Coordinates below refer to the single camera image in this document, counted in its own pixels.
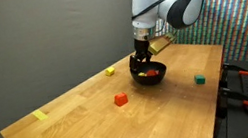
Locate red wooden block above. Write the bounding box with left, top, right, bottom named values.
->
left=145, top=68, right=161, bottom=78

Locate black clamp with red handle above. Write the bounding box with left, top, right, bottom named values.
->
left=221, top=58, right=248, bottom=80
left=220, top=83, right=248, bottom=114

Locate green wooden block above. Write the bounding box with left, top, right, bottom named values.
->
left=193, top=73, right=208, bottom=86

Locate orange-red wooden block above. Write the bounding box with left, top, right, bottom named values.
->
left=113, top=91, right=130, bottom=108

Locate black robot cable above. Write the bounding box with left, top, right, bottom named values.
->
left=128, top=0, right=196, bottom=21

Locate large yellow wooden block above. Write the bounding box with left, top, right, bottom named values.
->
left=104, top=66, right=117, bottom=78

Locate colourful striped backdrop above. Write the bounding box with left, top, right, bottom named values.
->
left=142, top=0, right=248, bottom=84

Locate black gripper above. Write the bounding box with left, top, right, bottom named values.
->
left=125, top=38, right=155, bottom=76

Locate small yellow wooden block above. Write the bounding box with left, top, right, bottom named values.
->
left=137, top=70, right=148, bottom=79

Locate beige wrist camera box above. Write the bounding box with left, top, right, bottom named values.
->
left=146, top=33, right=180, bottom=57

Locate yellow tape strip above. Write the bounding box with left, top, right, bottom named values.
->
left=31, top=107, right=49, bottom=123

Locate black round bowl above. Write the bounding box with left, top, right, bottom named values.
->
left=129, top=59, right=170, bottom=90

